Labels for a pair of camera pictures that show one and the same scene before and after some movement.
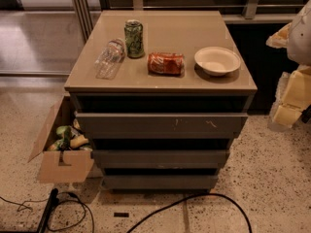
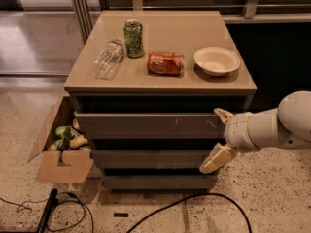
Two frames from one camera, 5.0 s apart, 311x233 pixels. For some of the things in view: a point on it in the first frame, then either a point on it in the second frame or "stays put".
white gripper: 300,39 to 238,132
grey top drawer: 159,125 stays put
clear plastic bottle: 110,59 stays put
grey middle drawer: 160,158 stays put
